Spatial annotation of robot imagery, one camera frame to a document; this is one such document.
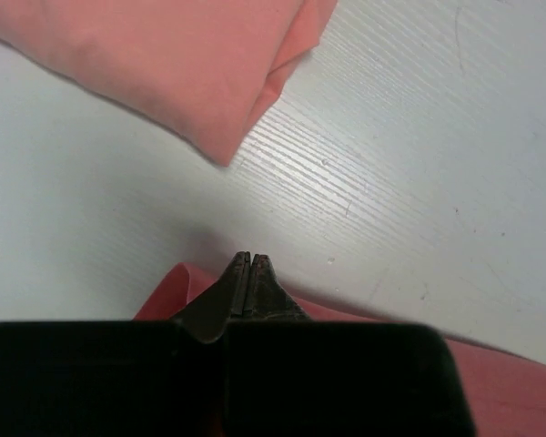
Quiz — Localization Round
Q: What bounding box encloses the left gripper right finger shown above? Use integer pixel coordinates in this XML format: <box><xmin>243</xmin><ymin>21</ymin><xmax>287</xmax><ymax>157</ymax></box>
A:
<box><xmin>245</xmin><ymin>254</ymin><xmax>310</xmax><ymax>320</ymax></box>

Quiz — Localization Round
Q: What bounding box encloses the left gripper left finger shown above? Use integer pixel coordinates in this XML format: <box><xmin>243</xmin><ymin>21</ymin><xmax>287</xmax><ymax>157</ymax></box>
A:
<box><xmin>175</xmin><ymin>251</ymin><xmax>249</xmax><ymax>343</ymax></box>

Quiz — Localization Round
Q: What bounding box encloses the folded pink t-shirt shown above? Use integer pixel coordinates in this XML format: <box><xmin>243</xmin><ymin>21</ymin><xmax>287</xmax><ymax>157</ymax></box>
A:
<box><xmin>0</xmin><ymin>1</ymin><xmax>336</xmax><ymax>167</ymax></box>

